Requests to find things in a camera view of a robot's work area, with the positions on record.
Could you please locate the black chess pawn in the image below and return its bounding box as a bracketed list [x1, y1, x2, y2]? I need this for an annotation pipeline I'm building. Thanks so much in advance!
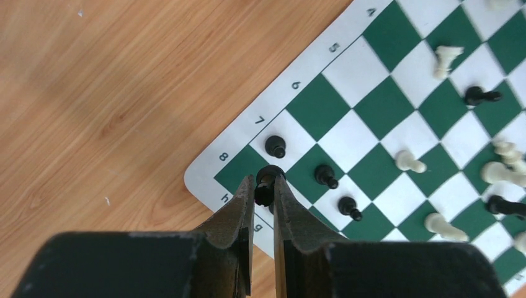
[265, 135, 286, 158]
[314, 165, 339, 189]
[337, 196, 363, 222]

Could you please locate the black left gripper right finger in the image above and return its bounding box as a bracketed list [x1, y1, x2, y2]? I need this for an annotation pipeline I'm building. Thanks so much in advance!
[274, 176, 505, 297]

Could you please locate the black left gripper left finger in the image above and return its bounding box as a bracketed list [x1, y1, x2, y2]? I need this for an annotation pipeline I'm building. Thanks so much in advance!
[12, 175, 254, 297]

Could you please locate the white chess king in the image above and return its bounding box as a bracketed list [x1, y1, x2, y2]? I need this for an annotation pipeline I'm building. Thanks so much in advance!
[434, 45, 464, 79]

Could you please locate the green white chess board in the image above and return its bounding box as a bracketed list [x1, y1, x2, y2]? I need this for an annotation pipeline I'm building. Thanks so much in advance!
[184, 1, 525, 295]

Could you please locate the black chess rook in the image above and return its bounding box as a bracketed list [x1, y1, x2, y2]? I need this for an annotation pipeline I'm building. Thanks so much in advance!
[254, 165, 286, 207]

